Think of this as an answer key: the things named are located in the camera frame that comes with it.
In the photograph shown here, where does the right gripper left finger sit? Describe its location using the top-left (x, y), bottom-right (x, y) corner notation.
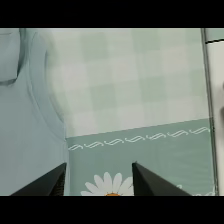
top-left (10, 162), bottom-right (68, 197)

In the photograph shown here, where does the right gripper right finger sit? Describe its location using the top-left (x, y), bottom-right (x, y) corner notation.
top-left (131, 161), bottom-right (192, 197)

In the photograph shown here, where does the pale grey-blue shirt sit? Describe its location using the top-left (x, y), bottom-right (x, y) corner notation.
top-left (0, 27), bottom-right (70, 197)

